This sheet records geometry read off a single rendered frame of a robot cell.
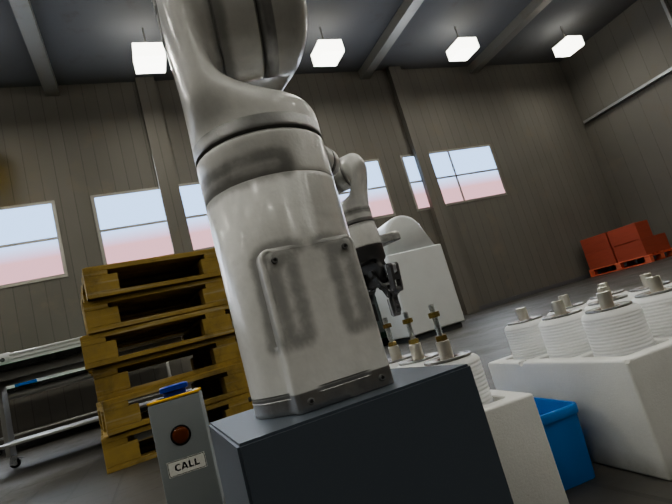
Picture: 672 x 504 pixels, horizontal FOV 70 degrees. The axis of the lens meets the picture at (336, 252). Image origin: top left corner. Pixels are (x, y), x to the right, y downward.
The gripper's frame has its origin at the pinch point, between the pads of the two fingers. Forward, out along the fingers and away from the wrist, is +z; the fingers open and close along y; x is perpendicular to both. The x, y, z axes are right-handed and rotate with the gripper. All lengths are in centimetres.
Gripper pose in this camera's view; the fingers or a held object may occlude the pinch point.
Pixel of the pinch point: (383, 312)
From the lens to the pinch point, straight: 100.5
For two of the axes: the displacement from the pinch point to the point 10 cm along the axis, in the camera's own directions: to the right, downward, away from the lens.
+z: 2.7, 9.5, -1.6
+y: 5.8, -2.9, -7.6
